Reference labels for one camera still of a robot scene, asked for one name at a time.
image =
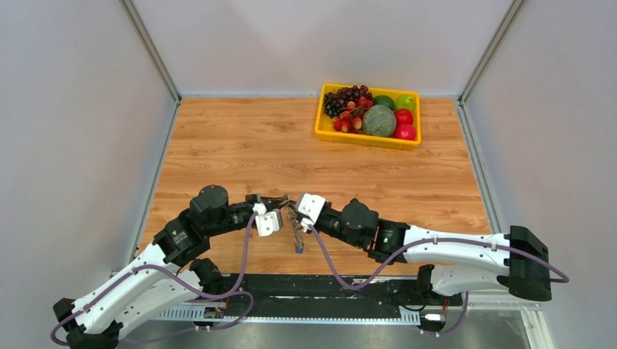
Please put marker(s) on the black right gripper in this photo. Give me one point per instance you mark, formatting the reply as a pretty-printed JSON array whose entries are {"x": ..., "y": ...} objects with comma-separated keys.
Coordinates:
[{"x": 316, "y": 222}]

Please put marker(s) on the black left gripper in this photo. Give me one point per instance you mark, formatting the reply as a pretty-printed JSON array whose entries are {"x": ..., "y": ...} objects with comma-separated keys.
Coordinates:
[{"x": 256, "y": 198}]

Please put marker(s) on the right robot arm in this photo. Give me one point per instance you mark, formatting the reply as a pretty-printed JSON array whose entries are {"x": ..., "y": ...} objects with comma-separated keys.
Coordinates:
[{"x": 450, "y": 263}]

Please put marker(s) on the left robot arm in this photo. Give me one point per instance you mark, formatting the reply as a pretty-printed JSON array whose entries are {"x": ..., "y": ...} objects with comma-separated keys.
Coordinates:
[{"x": 169, "y": 271}]

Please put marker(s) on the yellow plastic bin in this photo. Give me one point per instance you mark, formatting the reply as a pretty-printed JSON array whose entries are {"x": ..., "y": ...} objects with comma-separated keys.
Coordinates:
[{"x": 324, "y": 126}]

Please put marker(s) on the red strawberry bunch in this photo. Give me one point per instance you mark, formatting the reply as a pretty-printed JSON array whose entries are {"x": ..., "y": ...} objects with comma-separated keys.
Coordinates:
[{"x": 348, "y": 116}]

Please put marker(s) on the netted green melon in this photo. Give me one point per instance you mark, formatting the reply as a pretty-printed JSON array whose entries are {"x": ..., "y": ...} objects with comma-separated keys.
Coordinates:
[{"x": 379, "y": 121}]

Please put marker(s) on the red apple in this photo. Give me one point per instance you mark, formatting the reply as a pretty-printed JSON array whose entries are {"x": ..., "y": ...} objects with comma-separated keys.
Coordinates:
[
  {"x": 405, "y": 132},
  {"x": 404, "y": 116}
]

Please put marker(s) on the dark grape bunch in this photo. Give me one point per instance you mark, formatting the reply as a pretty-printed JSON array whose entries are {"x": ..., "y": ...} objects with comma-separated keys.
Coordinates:
[{"x": 345, "y": 99}]

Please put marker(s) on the green lime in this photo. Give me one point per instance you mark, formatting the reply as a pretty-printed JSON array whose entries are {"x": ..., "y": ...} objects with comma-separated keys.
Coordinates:
[{"x": 385, "y": 100}]

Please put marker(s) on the green apple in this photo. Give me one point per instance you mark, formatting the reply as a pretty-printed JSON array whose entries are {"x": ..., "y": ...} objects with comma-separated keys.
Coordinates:
[{"x": 407, "y": 102}]

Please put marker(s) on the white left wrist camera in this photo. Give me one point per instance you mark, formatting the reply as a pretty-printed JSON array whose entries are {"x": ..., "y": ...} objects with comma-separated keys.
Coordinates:
[{"x": 267, "y": 221}]

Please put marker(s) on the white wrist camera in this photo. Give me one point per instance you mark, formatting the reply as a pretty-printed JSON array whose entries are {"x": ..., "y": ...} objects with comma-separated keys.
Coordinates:
[
  {"x": 308, "y": 208},
  {"x": 267, "y": 221}
]

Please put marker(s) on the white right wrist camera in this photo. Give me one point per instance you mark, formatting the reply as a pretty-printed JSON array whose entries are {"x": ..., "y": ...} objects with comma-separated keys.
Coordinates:
[{"x": 308, "y": 208}]

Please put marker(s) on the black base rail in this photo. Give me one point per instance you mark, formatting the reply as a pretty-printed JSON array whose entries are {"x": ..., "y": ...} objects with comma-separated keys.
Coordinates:
[{"x": 320, "y": 299}]

